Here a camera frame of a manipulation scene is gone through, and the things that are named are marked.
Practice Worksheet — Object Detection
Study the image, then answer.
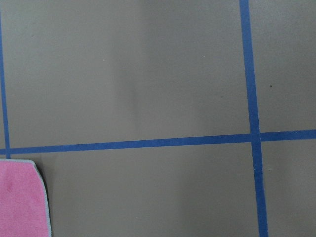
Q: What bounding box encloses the pink towel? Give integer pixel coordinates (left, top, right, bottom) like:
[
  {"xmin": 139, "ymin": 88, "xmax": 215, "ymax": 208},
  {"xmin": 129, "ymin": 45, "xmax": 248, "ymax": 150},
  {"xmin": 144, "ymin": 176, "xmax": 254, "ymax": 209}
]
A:
[{"xmin": 0, "ymin": 158, "xmax": 52, "ymax": 237}]

